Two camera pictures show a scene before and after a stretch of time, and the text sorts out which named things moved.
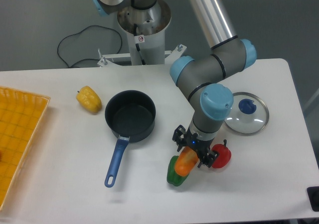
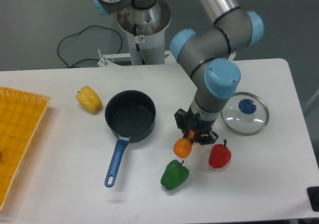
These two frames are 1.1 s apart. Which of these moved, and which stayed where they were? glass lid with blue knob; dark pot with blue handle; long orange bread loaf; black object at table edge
Moved: long orange bread loaf
Stayed: glass lid with blue knob; black object at table edge; dark pot with blue handle
